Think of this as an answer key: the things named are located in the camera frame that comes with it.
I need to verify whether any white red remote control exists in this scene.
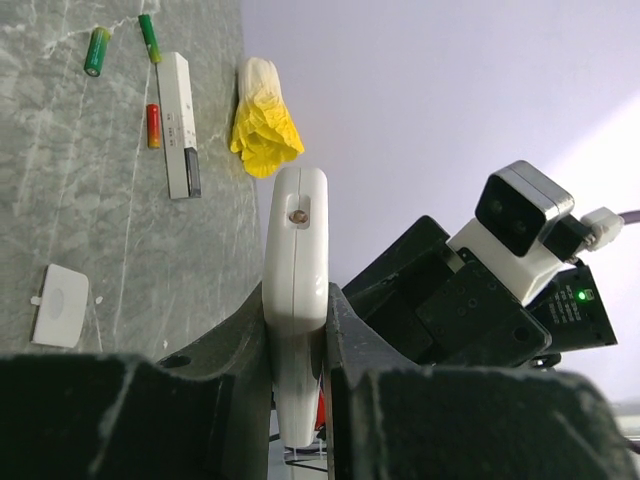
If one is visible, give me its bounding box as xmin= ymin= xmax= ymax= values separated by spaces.
xmin=262 ymin=167 xmax=329 ymax=449

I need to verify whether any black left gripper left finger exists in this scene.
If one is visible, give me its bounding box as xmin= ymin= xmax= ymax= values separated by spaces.
xmin=1 ymin=290 xmax=272 ymax=479

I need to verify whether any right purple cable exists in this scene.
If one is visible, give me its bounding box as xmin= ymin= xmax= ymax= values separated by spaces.
xmin=579 ymin=207 xmax=640 ymax=251

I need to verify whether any white rectangular stick device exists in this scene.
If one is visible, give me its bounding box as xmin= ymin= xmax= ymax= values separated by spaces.
xmin=156 ymin=52 xmax=202 ymax=200

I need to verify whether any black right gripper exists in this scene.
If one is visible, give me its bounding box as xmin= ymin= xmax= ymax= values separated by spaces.
xmin=343 ymin=216 xmax=552 ymax=367

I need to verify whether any white battery cover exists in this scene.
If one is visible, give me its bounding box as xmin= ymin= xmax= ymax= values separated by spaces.
xmin=31 ymin=264 xmax=89 ymax=348

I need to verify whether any green battery on table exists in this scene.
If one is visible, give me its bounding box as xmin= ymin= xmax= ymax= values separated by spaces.
xmin=84 ymin=27 xmax=111 ymax=78

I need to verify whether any yellow cabbage toy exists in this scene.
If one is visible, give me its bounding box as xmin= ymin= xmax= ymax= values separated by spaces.
xmin=230 ymin=57 xmax=305 ymax=179

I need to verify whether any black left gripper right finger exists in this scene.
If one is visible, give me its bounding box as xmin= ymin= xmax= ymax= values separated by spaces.
xmin=324 ymin=285 xmax=638 ymax=479

